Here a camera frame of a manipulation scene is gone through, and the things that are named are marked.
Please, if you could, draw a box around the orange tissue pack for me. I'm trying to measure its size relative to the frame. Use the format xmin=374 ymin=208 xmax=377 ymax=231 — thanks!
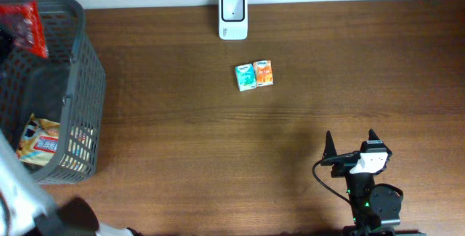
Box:
xmin=253 ymin=60 xmax=274 ymax=86

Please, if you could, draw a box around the teal tissue pack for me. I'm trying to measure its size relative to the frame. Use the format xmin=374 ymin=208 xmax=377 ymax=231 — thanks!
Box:
xmin=235 ymin=64 xmax=257 ymax=91

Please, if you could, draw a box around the yellow wet wipes pack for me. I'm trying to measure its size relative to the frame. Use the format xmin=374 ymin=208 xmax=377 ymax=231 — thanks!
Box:
xmin=16 ymin=113 xmax=60 ymax=166

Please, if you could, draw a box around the red snack bag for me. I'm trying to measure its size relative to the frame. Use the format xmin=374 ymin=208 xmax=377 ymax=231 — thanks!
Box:
xmin=1 ymin=0 xmax=49 ymax=58

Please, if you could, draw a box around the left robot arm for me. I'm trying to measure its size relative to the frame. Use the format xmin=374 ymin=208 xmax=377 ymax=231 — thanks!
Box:
xmin=1 ymin=135 xmax=141 ymax=236

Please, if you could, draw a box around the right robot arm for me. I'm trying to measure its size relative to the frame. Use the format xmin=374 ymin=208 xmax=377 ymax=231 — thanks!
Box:
xmin=313 ymin=129 xmax=403 ymax=235

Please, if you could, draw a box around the white barcode scanner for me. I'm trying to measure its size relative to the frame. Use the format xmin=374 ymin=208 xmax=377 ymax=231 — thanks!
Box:
xmin=218 ymin=0 xmax=248 ymax=41

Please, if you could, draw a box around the grey plastic mesh basket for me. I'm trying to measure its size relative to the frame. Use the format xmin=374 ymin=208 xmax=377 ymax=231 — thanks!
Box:
xmin=1 ymin=0 xmax=106 ymax=184

